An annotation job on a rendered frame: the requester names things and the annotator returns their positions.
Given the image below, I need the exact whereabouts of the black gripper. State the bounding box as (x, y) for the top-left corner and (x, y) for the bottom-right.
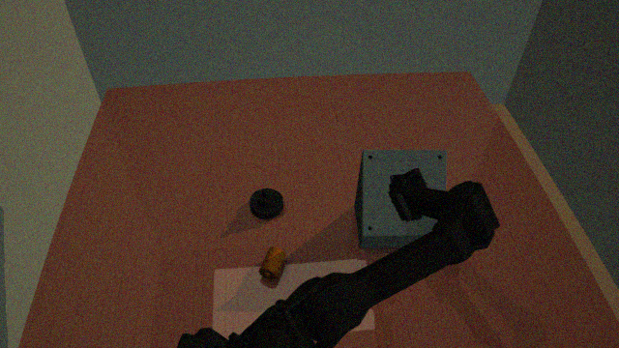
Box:
(195, 327), (247, 348)

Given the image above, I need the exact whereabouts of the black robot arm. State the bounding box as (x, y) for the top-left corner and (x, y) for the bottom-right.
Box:
(242, 168), (500, 348)

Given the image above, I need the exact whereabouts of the orange knob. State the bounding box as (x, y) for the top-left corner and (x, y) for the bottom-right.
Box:
(259, 246), (285, 280)

